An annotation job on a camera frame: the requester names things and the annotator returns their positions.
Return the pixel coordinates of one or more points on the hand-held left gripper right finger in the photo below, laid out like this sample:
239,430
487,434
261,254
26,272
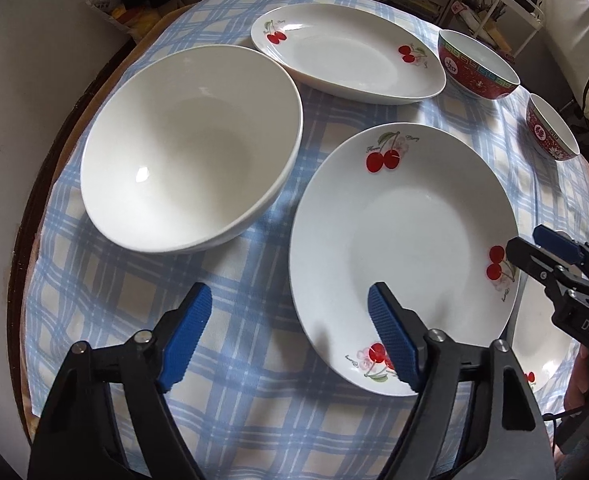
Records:
392,340

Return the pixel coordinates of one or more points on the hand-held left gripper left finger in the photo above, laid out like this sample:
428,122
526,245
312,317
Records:
184,340

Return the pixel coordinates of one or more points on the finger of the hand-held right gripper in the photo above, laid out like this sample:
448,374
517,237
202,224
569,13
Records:
559,247
529,260

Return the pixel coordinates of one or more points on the round cherry print plate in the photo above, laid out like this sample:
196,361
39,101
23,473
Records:
542,355
404,240

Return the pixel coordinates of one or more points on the red patterned bowl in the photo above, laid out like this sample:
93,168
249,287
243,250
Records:
549,132
474,67

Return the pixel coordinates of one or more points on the large white bowl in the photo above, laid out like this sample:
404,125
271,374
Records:
189,145

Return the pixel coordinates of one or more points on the oval cherry print plate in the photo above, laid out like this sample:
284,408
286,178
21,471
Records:
344,50

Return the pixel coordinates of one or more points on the blue plaid tablecloth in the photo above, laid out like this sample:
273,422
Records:
254,410

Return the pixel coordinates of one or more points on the round wooden table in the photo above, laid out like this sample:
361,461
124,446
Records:
24,240

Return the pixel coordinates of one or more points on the white metal cart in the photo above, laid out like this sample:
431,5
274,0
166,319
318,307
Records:
517,15

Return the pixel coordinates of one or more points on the cardboard box with clutter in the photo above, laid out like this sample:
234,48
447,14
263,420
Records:
124,15

